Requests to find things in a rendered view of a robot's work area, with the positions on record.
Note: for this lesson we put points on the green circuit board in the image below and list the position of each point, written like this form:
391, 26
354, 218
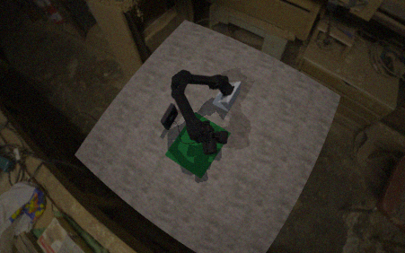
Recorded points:
191, 156

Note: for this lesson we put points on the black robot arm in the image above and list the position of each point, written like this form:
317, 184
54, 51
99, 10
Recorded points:
194, 126

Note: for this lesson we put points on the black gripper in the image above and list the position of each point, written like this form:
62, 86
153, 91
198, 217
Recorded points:
220, 137

